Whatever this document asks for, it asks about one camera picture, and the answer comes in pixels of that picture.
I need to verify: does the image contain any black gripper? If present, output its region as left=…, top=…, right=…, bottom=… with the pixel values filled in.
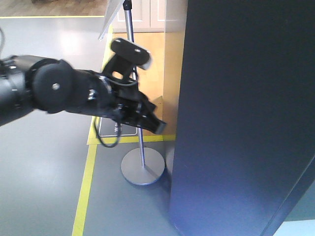
left=108, top=83, right=167, bottom=134

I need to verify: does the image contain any fridge door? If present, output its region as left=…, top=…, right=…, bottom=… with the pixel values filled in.
left=169, top=0, right=315, bottom=236

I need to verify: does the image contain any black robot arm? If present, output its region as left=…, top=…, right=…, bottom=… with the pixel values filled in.
left=0, top=55, right=166, bottom=134

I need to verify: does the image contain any dark grey fridge body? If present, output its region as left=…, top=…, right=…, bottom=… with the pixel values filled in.
left=260, top=157, right=315, bottom=236

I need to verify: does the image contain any silver sign stand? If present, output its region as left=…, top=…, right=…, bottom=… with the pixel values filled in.
left=99, top=0, right=166, bottom=185

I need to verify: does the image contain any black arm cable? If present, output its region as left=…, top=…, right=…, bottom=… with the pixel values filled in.
left=92, top=115, right=123, bottom=148

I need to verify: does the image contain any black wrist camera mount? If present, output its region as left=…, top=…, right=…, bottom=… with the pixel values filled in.
left=102, top=38, right=152, bottom=84

